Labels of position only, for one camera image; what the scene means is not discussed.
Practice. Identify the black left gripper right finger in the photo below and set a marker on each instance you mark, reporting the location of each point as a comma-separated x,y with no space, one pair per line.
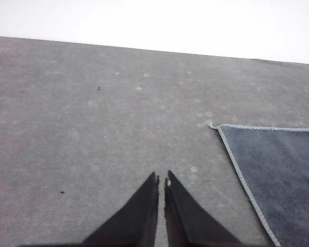
182,221

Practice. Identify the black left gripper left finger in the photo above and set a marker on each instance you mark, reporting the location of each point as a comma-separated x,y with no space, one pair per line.
136,218

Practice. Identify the purple towel with grey hem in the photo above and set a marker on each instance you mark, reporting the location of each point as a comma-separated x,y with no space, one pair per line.
280,180

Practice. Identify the grey table cloth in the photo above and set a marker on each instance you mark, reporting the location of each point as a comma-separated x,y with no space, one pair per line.
92,115

